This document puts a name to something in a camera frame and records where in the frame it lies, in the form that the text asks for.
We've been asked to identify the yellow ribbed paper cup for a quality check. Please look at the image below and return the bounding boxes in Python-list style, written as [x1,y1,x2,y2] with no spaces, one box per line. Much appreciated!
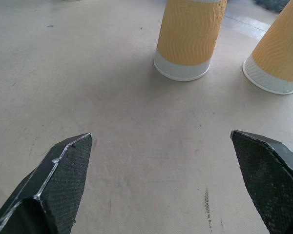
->
[153,0,228,82]
[242,0,293,95]

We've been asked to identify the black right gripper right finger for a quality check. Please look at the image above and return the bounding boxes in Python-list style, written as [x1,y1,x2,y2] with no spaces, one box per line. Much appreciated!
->
[230,130,293,234]

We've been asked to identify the dark bag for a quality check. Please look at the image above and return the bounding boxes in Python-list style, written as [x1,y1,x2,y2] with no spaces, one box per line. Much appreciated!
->
[253,0,293,14]

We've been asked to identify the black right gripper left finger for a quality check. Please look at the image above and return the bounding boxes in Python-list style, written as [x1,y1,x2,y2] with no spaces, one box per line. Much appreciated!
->
[0,133,93,234]

